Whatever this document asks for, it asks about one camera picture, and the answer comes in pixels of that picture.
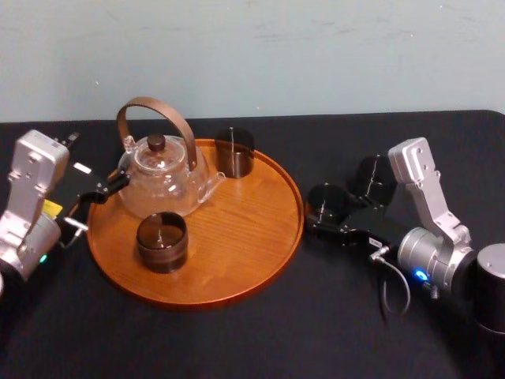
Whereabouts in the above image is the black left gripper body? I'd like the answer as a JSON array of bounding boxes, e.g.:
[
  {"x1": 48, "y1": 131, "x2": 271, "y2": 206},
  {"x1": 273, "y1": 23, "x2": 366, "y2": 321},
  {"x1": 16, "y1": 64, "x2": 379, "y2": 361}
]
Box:
[{"x1": 43, "y1": 159, "x2": 106, "y2": 234}]

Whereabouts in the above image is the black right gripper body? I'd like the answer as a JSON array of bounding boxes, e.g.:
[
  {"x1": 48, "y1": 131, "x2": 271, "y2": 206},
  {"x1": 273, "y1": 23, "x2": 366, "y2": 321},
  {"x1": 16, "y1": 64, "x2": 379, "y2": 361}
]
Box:
[{"x1": 341, "y1": 185, "x2": 420, "y2": 257}]

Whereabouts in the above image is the dark smoked glass cup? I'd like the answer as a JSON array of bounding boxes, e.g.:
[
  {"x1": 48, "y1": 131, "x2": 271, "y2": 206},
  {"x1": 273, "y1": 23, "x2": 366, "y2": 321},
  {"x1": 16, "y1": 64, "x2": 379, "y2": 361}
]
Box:
[
  {"x1": 214, "y1": 126, "x2": 256, "y2": 180},
  {"x1": 135, "y1": 211, "x2": 189, "y2": 275},
  {"x1": 346, "y1": 154, "x2": 397, "y2": 208},
  {"x1": 305, "y1": 182, "x2": 351, "y2": 239}
]

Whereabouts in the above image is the round brown wooden tray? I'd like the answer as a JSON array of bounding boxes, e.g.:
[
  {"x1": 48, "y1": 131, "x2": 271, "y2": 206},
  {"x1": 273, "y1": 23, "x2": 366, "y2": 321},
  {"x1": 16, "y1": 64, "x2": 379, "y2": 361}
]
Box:
[{"x1": 86, "y1": 137, "x2": 305, "y2": 313}]

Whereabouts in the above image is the glass teapot lid brown knob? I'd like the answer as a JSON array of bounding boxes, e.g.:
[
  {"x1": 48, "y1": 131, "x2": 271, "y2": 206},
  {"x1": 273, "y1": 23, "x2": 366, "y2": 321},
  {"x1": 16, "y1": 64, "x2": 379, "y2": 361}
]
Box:
[{"x1": 133, "y1": 133, "x2": 186, "y2": 171}]

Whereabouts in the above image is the black table cloth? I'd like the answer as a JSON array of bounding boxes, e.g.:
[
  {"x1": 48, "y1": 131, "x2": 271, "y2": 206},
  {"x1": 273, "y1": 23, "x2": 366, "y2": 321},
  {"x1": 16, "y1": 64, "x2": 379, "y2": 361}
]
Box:
[{"x1": 0, "y1": 109, "x2": 505, "y2": 379}]

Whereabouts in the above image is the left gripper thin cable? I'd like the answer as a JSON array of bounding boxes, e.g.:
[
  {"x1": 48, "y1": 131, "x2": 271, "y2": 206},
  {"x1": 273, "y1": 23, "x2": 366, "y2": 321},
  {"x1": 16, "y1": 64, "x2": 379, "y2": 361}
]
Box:
[{"x1": 58, "y1": 216, "x2": 90, "y2": 250}]

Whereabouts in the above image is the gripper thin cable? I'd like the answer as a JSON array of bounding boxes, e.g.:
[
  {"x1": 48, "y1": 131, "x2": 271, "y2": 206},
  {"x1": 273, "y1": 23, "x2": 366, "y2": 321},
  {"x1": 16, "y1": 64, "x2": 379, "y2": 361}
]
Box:
[
  {"x1": 58, "y1": 216, "x2": 90, "y2": 250},
  {"x1": 369, "y1": 244, "x2": 412, "y2": 317}
]

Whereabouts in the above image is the clear glass teapot brown handle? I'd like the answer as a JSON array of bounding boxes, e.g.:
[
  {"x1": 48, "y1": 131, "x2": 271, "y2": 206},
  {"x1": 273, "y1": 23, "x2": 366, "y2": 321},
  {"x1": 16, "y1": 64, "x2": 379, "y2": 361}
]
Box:
[{"x1": 115, "y1": 96, "x2": 226, "y2": 219}]

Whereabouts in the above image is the right gripper thin cable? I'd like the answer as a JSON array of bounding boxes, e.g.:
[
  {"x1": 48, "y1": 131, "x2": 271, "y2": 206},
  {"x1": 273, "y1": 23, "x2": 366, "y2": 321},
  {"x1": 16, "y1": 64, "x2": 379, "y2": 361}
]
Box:
[{"x1": 369, "y1": 244, "x2": 412, "y2": 317}]

